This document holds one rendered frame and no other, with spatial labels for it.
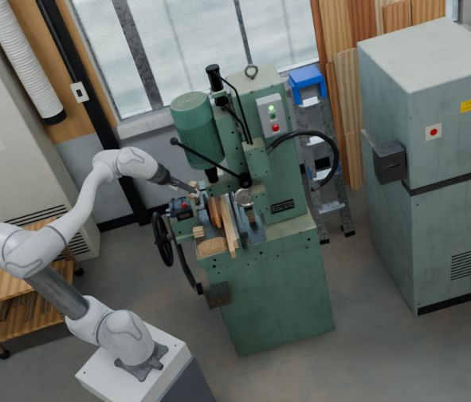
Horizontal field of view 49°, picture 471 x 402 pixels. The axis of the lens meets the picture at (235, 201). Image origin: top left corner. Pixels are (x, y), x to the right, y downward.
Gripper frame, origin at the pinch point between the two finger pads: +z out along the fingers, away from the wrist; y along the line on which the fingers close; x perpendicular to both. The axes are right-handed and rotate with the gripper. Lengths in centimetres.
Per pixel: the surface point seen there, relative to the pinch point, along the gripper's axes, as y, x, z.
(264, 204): 27.3, 7.8, 22.1
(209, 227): 2.3, -10.8, 22.5
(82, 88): -136, 45, 20
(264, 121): 30.9, 36.3, -6.6
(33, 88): -147, 31, -4
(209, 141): 7.1, 22.7, -6.4
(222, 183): 4.1, 10.5, 16.9
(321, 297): 40, -21, 87
